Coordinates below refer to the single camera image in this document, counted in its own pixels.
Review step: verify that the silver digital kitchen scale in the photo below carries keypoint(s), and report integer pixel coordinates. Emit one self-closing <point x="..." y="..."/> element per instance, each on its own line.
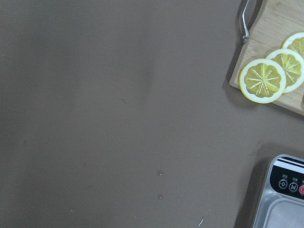
<point x="281" y="202"/>

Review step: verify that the bamboo cutting board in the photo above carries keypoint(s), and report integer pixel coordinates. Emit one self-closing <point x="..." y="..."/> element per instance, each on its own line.
<point x="264" y="26"/>

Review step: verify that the lemon slice near handle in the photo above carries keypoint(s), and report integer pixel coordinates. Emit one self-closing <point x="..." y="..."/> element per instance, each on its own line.
<point x="262" y="81"/>

